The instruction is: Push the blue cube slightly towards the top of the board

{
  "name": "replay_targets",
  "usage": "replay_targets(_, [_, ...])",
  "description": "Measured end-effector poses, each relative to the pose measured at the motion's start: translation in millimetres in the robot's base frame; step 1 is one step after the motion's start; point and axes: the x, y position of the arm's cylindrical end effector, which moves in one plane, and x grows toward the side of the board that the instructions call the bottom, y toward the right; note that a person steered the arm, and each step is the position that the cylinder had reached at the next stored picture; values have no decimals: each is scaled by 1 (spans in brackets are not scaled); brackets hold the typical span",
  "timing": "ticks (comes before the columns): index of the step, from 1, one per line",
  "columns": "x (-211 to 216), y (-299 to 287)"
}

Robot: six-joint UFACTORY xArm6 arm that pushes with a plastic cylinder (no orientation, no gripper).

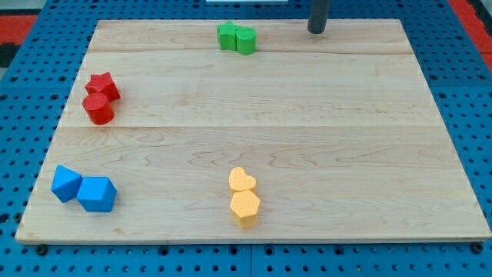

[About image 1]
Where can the wooden board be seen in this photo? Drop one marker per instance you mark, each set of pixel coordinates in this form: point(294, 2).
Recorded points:
point(340, 131)

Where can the blue cube block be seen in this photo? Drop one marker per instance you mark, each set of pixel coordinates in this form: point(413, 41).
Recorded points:
point(96, 194)

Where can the yellow heart block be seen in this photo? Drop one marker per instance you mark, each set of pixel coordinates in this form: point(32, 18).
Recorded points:
point(240, 181)

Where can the yellow hexagon block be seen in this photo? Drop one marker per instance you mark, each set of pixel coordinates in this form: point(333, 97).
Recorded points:
point(244, 208)

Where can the green cylinder block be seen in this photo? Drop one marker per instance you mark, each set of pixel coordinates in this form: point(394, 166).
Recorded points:
point(246, 40)

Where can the green star block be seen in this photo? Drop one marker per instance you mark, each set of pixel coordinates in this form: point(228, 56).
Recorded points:
point(226, 35)

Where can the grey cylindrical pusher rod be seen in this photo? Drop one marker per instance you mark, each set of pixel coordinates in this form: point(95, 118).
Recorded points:
point(318, 16)

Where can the red cylinder block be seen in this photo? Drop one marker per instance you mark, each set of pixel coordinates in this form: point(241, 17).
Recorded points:
point(98, 108)

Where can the red star block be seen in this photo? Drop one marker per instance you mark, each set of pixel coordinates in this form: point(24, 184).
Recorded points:
point(104, 84)

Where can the blue triangular block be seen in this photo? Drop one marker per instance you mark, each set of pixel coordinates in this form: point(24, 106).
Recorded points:
point(66, 183)

